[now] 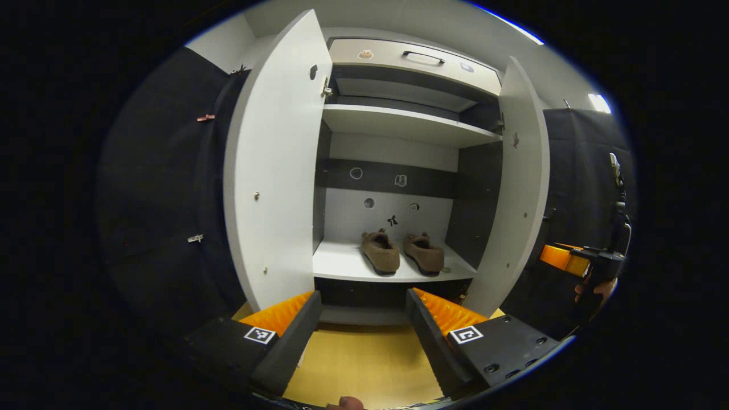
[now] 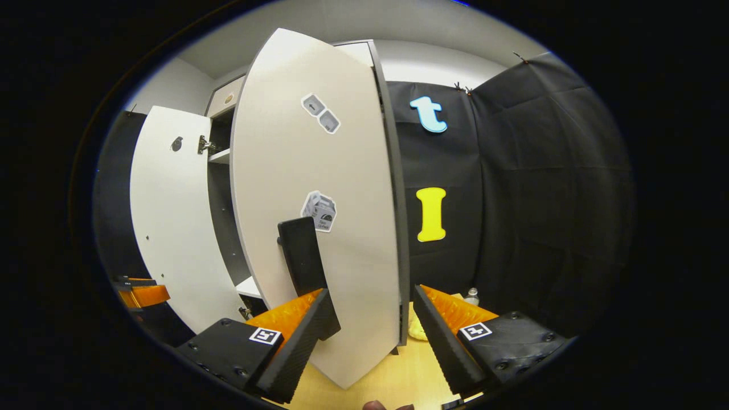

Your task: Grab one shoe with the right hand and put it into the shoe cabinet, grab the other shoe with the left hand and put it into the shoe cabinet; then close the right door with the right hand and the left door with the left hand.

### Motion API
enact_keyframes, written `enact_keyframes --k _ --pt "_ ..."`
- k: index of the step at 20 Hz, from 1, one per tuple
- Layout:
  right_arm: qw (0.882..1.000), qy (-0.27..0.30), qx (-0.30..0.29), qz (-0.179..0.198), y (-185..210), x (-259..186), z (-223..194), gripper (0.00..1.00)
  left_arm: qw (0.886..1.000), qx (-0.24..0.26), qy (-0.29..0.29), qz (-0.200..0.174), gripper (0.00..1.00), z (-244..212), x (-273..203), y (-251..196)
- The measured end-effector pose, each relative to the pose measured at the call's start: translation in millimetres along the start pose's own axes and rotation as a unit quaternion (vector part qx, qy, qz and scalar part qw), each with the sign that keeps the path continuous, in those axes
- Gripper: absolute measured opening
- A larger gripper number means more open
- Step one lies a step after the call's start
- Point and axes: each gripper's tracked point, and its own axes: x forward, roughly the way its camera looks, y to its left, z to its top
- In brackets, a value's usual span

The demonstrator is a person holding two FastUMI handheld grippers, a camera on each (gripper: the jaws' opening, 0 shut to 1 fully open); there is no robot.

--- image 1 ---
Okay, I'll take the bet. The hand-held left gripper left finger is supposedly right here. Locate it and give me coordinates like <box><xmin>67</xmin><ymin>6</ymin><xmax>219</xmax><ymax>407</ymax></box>
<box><xmin>182</xmin><ymin>290</ymin><xmax>323</xmax><ymax>399</ymax></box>

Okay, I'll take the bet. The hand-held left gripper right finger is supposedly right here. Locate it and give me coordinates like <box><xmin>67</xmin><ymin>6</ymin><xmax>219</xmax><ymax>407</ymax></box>
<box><xmin>406</xmin><ymin>288</ymin><xmax>562</xmax><ymax>401</ymax></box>

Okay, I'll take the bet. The brown fuzzy shoe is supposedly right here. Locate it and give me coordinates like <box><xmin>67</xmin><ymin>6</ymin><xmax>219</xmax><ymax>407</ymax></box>
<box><xmin>403</xmin><ymin>232</ymin><xmax>445</xmax><ymax>277</ymax></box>
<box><xmin>361</xmin><ymin>229</ymin><xmax>401</xmax><ymax>276</ymax></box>

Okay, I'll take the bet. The white shoe cabinet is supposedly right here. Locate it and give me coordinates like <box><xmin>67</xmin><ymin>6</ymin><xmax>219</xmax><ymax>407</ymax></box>
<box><xmin>312</xmin><ymin>37</ymin><xmax>505</xmax><ymax>326</ymax></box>

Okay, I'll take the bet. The white door with bar handle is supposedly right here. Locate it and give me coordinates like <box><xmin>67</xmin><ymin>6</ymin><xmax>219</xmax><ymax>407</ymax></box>
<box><xmin>223</xmin><ymin>9</ymin><xmax>334</xmax><ymax>314</ymax></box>

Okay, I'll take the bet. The black backdrop cloth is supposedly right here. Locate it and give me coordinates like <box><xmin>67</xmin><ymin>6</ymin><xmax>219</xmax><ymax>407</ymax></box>
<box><xmin>97</xmin><ymin>46</ymin><xmax>636</xmax><ymax>342</ymax></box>

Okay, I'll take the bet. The long ceiling light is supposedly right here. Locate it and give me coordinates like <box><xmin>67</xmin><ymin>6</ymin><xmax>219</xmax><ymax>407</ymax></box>
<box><xmin>473</xmin><ymin>3</ymin><xmax>544</xmax><ymax>46</ymax></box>

